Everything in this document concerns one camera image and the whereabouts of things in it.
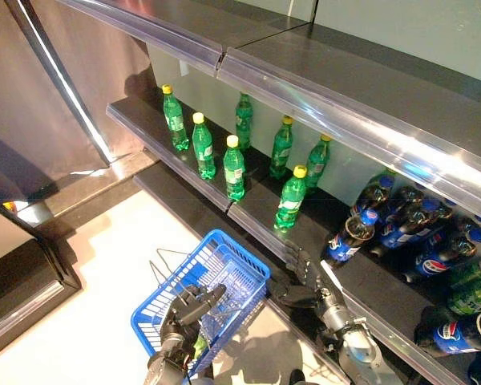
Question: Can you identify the chrome trim strip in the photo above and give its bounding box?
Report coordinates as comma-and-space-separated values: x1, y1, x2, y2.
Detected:
6, 0, 117, 164

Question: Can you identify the blue plastic shopping basket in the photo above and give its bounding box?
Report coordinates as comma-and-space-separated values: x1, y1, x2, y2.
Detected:
130, 229, 272, 378

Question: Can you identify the dark display cabinet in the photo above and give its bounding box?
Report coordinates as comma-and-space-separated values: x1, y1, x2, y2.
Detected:
0, 198, 83, 362

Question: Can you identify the metal wire basket handle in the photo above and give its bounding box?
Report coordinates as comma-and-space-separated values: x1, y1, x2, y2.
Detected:
155, 247, 188, 290
148, 259, 185, 300

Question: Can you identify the Pepsi cola bottle blue cap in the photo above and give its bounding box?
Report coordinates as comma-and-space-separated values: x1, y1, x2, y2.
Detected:
384, 184, 426, 217
323, 208, 380, 268
350, 175, 396, 220
402, 226, 481, 284
414, 310, 481, 356
378, 198, 442, 249

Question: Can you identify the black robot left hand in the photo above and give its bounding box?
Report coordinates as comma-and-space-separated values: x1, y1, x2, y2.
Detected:
160, 283, 228, 347

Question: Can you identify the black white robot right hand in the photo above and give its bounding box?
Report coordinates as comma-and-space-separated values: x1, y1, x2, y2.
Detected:
267, 243, 346, 312

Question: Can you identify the glossy brown base ledge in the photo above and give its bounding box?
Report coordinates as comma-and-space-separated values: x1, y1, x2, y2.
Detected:
15, 148, 161, 229

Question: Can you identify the green soda bottle yellow cap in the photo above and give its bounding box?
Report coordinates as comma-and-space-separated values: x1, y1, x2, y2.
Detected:
223, 134, 246, 202
364, 168, 398, 189
304, 134, 332, 193
192, 111, 216, 180
162, 83, 189, 152
447, 286, 481, 318
448, 258, 481, 292
273, 164, 308, 231

